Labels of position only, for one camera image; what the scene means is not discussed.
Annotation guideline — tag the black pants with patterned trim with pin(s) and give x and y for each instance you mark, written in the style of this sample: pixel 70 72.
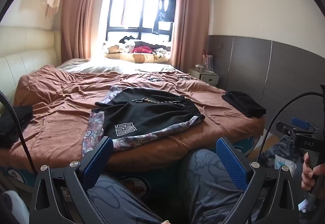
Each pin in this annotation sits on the black pants with patterned trim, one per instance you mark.
pixel 142 117

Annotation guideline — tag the white bed sheet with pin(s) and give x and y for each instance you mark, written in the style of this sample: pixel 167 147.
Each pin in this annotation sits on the white bed sheet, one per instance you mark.
pixel 101 66

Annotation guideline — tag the black framed window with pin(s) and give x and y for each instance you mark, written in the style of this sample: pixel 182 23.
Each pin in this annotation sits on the black framed window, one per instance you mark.
pixel 134 11

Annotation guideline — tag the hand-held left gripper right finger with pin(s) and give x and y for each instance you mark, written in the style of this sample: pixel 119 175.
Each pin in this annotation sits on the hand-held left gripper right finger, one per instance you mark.
pixel 231 163

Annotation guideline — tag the black hanging garment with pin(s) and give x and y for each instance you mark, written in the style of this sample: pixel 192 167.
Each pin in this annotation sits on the black hanging garment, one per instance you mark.
pixel 168 8

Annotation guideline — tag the white plastic bag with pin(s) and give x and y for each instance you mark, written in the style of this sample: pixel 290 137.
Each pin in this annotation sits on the white plastic bag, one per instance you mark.
pixel 285 165

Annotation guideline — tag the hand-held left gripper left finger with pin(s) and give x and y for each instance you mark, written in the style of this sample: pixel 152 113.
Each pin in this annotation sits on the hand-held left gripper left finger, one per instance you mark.
pixel 99 160

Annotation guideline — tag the brown bed blanket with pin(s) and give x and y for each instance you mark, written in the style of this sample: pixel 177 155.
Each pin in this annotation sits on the brown bed blanket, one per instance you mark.
pixel 63 102

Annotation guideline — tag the folded black garment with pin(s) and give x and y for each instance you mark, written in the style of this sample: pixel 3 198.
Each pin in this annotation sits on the folded black garment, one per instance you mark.
pixel 243 103

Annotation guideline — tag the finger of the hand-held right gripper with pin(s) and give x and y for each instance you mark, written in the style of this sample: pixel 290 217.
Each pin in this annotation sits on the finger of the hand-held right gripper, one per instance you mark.
pixel 284 128
pixel 301 122

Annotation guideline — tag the small white box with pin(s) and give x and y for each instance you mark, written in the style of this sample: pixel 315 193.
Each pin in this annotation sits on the small white box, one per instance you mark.
pixel 199 66

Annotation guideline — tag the cream padded headboard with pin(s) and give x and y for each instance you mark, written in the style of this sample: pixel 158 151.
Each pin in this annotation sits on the cream padded headboard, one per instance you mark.
pixel 25 44

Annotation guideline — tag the dark fluffy rug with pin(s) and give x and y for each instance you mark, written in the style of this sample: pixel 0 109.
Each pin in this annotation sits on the dark fluffy rug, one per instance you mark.
pixel 287 148

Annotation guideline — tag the striped paper bag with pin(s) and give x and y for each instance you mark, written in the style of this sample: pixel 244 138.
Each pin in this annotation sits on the striped paper bag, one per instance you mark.
pixel 208 61

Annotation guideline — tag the person's grey patterned pajama legs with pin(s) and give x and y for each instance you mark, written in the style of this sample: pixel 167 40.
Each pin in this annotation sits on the person's grey patterned pajama legs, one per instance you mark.
pixel 203 181

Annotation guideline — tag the pink curtain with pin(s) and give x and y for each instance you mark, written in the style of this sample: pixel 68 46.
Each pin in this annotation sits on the pink curtain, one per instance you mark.
pixel 81 11
pixel 190 23

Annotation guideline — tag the black cloth pile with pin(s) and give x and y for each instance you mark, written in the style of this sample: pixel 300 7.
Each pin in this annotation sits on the black cloth pile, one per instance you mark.
pixel 12 125

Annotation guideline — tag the person's right hand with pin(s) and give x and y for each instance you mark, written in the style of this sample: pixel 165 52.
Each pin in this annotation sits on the person's right hand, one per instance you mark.
pixel 308 173

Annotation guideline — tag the pink hanging garment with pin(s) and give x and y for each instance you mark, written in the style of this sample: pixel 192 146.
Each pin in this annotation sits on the pink hanging garment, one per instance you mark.
pixel 125 8

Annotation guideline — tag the cream nightstand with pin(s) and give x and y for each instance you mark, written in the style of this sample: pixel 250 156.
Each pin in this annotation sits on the cream nightstand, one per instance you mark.
pixel 207 78

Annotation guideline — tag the red garment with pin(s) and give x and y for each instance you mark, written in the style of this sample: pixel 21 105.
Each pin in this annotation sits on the red garment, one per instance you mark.
pixel 142 49

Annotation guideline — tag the black garment on sill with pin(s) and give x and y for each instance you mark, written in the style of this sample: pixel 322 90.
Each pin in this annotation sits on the black garment on sill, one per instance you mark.
pixel 142 42

